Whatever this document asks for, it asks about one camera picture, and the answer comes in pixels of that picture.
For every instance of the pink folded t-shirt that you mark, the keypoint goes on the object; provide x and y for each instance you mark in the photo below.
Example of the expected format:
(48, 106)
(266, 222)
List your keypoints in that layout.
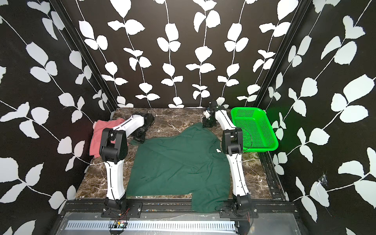
(97, 132)

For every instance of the dark green t-shirt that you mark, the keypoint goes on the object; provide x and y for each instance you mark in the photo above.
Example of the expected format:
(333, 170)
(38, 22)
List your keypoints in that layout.
(189, 163)

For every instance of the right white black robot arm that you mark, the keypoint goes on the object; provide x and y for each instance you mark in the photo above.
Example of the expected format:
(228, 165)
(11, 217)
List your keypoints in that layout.
(232, 147)

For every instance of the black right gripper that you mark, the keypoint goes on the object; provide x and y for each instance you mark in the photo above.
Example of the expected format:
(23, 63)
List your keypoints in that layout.
(205, 124)

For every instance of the white slotted cable duct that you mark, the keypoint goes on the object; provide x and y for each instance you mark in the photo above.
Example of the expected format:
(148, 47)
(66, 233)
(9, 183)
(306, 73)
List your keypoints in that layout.
(165, 226)

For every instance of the black corner frame post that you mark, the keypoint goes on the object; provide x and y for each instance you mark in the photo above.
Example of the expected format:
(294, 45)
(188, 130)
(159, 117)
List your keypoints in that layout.
(79, 43)
(296, 20)

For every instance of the black corner frame post right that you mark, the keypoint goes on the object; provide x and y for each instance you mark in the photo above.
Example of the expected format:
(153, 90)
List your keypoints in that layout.
(296, 20)

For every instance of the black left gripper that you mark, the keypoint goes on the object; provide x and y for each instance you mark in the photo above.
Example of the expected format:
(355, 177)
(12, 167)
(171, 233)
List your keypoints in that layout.
(141, 140)

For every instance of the green plastic basket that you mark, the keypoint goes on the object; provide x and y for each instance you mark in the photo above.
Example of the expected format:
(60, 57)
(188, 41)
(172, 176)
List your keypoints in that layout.
(258, 134)

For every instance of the black front aluminium rail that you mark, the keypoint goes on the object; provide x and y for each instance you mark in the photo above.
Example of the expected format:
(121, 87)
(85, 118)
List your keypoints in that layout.
(136, 207)

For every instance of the small electronics board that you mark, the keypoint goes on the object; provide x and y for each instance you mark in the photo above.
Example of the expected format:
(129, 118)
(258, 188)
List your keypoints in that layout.
(118, 225)

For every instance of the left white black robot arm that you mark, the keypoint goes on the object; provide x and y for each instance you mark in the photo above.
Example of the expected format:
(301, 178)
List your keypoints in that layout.
(113, 150)

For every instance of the black corner frame post left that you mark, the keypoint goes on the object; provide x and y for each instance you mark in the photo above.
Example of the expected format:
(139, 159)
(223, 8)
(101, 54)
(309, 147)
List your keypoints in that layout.
(79, 43)

